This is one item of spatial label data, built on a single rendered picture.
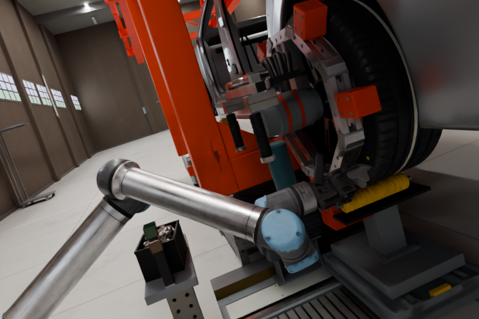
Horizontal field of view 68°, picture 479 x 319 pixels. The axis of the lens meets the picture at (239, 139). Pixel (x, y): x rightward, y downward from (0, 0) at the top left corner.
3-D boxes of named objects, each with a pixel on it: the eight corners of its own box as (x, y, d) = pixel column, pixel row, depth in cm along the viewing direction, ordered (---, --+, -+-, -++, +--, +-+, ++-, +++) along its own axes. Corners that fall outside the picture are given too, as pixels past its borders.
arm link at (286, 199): (264, 239, 100) (250, 209, 106) (304, 223, 103) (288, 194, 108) (265, 226, 93) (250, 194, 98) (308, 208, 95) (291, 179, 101)
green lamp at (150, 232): (159, 236, 109) (155, 223, 109) (146, 241, 109) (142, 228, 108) (159, 231, 113) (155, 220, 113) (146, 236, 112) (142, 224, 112)
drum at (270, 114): (329, 122, 120) (318, 82, 118) (271, 142, 116) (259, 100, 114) (311, 122, 134) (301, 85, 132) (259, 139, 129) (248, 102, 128)
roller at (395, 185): (418, 186, 121) (413, 171, 120) (342, 218, 115) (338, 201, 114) (405, 184, 126) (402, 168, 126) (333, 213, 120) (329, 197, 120)
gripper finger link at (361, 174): (380, 179, 105) (353, 189, 103) (368, 163, 109) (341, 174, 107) (383, 173, 103) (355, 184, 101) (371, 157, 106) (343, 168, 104)
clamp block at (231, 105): (249, 107, 135) (245, 93, 135) (227, 114, 134) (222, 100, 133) (246, 107, 140) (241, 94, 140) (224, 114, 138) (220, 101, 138)
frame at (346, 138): (380, 189, 103) (331, 3, 96) (360, 197, 102) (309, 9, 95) (303, 164, 156) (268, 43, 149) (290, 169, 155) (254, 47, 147)
